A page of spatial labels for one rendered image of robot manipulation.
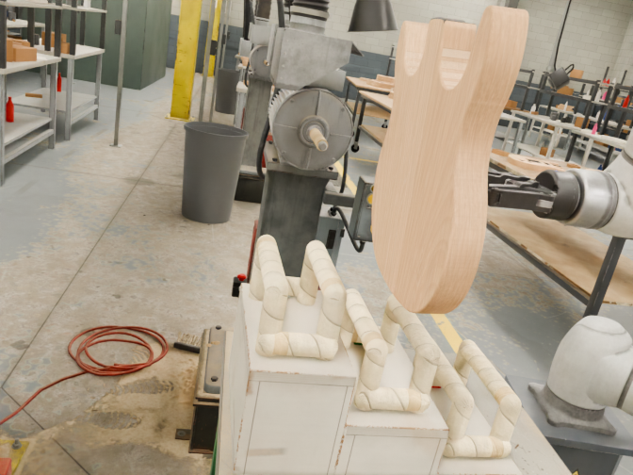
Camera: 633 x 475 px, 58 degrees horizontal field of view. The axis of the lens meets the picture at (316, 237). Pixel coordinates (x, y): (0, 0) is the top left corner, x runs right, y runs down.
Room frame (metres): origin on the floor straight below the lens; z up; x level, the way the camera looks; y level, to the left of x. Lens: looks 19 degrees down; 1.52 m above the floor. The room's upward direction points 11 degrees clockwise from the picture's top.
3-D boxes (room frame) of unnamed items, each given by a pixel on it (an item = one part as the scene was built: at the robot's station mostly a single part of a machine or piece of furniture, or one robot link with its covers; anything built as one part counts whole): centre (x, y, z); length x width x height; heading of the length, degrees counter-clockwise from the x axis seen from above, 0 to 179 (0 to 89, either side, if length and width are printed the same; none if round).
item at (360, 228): (1.92, -0.15, 0.99); 0.24 x 0.21 x 0.26; 10
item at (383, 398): (0.74, -0.16, 1.04); 0.11 x 0.03 x 0.03; 104
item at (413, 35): (0.95, -0.10, 1.53); 0.07 x 0.04 x 0.09; 13
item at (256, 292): (0.87, 0.08, 1.15); 0.03 x 0.03 x 0.09
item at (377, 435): (0.83, -0.14, 0.98); 0.27 x 0.16 x 0.09; 14
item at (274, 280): (0.79, 0.06, 1.20); 0.20 x 0.03 x 0.03; 13
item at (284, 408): (0.80, 0.01, 1.02); 0.27 x 0.15 x 0.17; 14
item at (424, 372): (0.76, -0.20, 1.07); 0.03 x 0.03 x 0.09
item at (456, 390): (0.86, -0.25, 1.04); 0.20 x 0.03 x 0.03; 13
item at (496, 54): (0.70, -0.16, 1.54); 0.07 x 0.04 x 0.10; 13
